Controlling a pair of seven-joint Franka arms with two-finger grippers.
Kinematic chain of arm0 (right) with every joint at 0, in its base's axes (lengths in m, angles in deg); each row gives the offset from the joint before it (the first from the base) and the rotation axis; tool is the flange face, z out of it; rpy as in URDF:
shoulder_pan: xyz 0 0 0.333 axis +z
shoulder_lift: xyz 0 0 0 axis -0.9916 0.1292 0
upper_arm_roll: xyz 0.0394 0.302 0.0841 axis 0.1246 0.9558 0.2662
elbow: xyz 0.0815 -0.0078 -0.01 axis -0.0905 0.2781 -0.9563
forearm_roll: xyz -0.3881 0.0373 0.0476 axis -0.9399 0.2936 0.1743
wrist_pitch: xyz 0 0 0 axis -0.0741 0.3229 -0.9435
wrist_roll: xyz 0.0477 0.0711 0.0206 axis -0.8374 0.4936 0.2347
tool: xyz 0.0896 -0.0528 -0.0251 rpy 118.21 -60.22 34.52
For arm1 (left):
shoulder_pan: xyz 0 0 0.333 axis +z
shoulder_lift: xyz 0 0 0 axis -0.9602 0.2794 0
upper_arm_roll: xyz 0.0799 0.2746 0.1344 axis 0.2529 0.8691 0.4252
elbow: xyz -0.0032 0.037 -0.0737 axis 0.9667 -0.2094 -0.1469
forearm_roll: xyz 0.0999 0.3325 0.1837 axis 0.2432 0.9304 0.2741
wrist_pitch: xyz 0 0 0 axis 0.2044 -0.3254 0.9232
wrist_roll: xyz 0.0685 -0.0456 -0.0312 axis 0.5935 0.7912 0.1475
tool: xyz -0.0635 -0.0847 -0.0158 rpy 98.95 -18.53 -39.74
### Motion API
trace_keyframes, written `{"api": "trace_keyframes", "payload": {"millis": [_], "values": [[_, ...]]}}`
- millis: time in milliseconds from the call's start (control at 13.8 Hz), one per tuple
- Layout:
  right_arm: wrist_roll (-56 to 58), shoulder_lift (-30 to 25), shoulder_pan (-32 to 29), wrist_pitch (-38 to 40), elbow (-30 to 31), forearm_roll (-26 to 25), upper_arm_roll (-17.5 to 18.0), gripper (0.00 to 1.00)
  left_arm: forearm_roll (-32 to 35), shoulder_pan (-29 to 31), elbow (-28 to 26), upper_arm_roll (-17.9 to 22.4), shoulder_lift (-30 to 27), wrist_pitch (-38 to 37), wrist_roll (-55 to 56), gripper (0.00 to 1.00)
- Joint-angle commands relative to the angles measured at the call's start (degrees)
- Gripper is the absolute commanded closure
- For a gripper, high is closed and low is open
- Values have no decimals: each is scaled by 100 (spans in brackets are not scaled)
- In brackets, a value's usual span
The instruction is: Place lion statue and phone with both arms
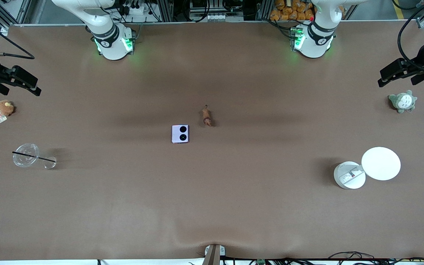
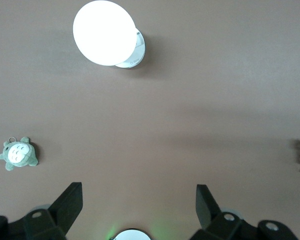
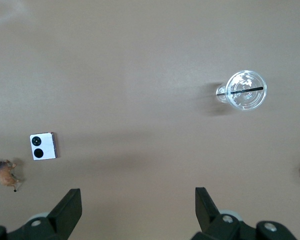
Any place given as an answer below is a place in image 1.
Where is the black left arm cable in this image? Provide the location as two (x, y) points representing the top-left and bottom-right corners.
(397, 0), (424, 71)

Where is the white round lid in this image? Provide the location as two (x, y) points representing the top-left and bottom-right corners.
(361, 146), (401, 181)

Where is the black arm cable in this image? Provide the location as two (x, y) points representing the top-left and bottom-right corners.
(397, 0), (424, 71)
(0, 10), (35, 60)

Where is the brown plush toy with tag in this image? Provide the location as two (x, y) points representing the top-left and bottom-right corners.
(0, 100), (15, 124)

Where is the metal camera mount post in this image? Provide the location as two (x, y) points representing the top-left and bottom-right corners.
(202, 244), (226, 265)

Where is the grey and white plush toy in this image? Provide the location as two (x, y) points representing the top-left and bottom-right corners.
(388, 90), (418, 114)

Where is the white power strip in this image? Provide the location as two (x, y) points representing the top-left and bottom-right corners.
(123, 3), (147, 16)

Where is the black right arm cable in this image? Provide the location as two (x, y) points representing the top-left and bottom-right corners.
(0, 10), (35, 60)

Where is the black drinking straw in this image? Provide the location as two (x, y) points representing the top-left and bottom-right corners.
(12, 151), (57, 163)

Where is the small printed label card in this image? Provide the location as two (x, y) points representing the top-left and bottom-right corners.
(340, 169), (362, 184)

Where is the lilac folding phone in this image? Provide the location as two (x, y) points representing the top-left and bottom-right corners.
(172, 124), (190, 144)

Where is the white round box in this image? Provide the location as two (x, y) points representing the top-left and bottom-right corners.
(333, 161), (366, 190)

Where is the clear plastic cup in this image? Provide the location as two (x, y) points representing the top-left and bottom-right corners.
(12, 143), (57, 170)

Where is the pile of orange plush toys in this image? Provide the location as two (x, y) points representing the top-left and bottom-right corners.
(269, 0), (315, 21)

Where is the small brown lion statue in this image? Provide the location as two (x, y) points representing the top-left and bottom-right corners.
(202, 105), (213, 127)

